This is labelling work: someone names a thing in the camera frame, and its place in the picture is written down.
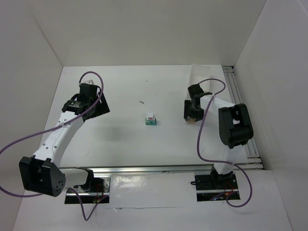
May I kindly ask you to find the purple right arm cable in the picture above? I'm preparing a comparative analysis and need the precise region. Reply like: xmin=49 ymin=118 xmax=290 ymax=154
xmin=197 ymin=78 xmax=253 ymax=208

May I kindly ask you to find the aluminium side rail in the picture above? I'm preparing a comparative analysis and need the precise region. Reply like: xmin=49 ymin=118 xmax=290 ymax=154
xmin=218 ymin=66 xmax=262 ymax=165

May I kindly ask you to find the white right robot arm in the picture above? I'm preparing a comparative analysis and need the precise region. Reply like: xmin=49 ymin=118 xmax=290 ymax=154
xmin=184 ymin=84 xmax=254 ymax=178

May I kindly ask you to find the tan wood block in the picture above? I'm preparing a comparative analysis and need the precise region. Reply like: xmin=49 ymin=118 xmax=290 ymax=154
xmin=186 ymin=117 xmax=195 ymax=123

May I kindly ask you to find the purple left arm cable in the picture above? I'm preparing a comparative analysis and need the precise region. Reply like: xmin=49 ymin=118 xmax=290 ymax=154
xmin=0 ymin=71 xmax=104 ymax=221

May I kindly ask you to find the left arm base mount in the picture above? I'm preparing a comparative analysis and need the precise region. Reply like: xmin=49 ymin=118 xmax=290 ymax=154
xmin=73 ymin=176 xmax=111 ymax=204

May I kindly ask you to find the aluminium front rail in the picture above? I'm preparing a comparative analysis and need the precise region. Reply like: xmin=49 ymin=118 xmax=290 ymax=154
xmin=57 ymin=163 xmax=264 ymax=175

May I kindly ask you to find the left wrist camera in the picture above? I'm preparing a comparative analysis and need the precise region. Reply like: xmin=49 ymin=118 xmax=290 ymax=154
xmin=84 ymin=80 xmax=94 ymax=85

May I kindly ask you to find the light green wood block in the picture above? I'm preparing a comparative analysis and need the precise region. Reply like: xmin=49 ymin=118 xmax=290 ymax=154
xmin=145 ymin=118 xmax=151 ymax=126

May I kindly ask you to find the dark green wood block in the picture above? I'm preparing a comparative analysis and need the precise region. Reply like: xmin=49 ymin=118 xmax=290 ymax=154
xmin=151 ymin=118 xmax=157 ymax=126

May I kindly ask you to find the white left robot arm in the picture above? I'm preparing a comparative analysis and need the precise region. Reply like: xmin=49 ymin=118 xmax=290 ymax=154
xmin=19 ymin=83 xmax=110 ymax=197

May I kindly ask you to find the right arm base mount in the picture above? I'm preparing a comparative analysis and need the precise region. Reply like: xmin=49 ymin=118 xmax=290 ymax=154
xmin=190 ymin=174 xmax=240 ymax=202

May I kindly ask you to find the white plastic bin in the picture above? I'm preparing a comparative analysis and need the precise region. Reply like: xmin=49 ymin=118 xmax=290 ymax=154
xmin=188 ymin=64 xmax=211 ymax=91

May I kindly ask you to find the white lettered wood block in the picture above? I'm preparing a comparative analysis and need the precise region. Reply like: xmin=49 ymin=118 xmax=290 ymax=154
xmin=147 ymin=112 xmax=154 ymax=120

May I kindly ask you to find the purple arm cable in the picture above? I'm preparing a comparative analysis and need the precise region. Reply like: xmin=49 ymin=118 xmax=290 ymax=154
xmin=0 ymin=71 xmax=104 ymax=221
xmin=197 ymin=78 xmax=253 ymax=208

